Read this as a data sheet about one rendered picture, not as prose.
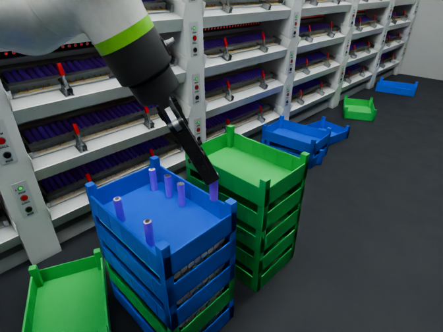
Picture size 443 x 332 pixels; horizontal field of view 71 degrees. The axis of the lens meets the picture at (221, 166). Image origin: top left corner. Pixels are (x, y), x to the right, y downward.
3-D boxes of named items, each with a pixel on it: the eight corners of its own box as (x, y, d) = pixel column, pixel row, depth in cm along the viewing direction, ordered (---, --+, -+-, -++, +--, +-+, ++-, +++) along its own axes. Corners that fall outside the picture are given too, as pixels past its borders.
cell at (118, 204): (126, 220, 72) (122, 197, 69) (120, 224, 71) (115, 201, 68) (122, 217, 73) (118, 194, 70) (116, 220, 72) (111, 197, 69)
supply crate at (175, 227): (236, 228, 70) (237, 200, 66) (164, 281, 58) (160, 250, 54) (158, 179, 88) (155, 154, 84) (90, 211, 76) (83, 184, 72)
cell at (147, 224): (157, 244, 66) (153, 220, 62) (149, 248, 64) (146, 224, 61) (151, 240, 67) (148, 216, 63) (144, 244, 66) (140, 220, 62)
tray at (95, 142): (187, 126, 132) (192, 98, 123) (35, 182, 94) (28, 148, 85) (159, 100, 140) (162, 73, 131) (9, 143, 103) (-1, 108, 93)
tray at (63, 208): (189, 163, 142) (194, 141, 132) (53, 228, 104) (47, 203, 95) (163, 138, 150) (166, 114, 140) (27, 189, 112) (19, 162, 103)
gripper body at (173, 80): (172, 68, 46) (200, 118, 51) (165, 57, 53) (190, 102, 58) (128, 93, 46) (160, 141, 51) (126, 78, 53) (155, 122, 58)
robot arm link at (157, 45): (97, 52, 50) (93, 64, 42) (160, 16, 50) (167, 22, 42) (119, 84, 53) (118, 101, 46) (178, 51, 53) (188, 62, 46)
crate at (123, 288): (234, 297, 82) (235, 276, 78) (174, 353, 70) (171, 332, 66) (166, 241, 100) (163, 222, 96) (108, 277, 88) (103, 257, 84)
